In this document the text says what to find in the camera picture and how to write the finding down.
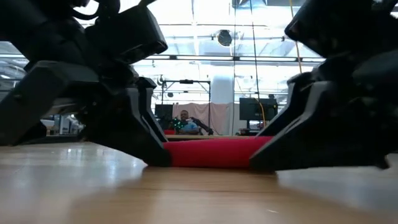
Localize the person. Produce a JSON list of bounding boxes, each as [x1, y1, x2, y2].
[[177, 109, 200, 136]]

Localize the black ceiling cable reel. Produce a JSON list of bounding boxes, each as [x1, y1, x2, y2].
[[216, 29, 233, 47]]

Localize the small black monitor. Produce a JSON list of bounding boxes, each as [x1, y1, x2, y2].
[[154, 103, 174, 130]]

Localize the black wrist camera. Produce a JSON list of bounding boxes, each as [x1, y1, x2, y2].
[[84, 4, 169, 65], [284, 0, 398, 58]]

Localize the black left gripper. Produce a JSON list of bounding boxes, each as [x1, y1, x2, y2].
[[0, 60, 172, 167]]

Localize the red towel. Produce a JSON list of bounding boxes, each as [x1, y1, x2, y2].
[[163, 136, 274, 169]]

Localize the yellow hanging cable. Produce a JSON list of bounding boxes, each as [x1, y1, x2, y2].
[[288, 0, 303, 75]]

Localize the black hanging cable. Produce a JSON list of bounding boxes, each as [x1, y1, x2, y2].
[[249, 0, 261, 103]]

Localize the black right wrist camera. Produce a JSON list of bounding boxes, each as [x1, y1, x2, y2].
[[284, 0, 398, 58]]

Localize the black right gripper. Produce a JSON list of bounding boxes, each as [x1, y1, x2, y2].
[[250, 46, 398, 171]]

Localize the pink curtain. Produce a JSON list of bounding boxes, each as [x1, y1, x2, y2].
[[172, 101, 234, 136]]

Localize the black stand frame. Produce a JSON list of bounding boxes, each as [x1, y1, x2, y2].
[[160, 79, 212, 135]]

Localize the black aluminium table frame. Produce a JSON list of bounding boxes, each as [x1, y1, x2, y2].
[[18, 134, 88, 144]]

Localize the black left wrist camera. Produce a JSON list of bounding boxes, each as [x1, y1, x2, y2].
[[84, 4, 169, 65]]

